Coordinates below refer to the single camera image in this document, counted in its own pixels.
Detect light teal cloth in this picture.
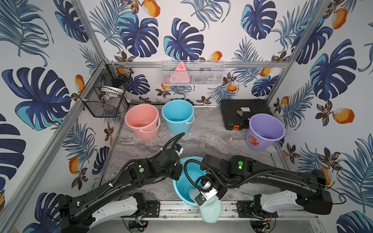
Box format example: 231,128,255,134
189,189,222,223

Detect teal bucket with label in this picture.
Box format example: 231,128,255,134
173,163,207,206

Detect teal plastic bucket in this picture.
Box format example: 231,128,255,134
161,100,195,135

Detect pink plastic bucket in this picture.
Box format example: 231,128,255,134
124,104,161,140

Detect purple plastic bucket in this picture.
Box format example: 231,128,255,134
245,114,286,151

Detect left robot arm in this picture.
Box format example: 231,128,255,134
58,133,185,233

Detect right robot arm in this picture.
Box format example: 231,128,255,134
183,155,336,215

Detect black tool case orange latches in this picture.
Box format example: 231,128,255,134
220,99,272,131

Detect silver metal pipe fitting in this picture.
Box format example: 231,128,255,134
237,109,244,117

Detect pink triangle item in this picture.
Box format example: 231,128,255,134
169,61,190,84

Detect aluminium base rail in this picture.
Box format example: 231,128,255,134
96,199,318,220

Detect clear wall shelf basket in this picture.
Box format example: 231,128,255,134
161,61,225,85

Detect black wire basket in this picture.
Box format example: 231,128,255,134
79,60,134,118

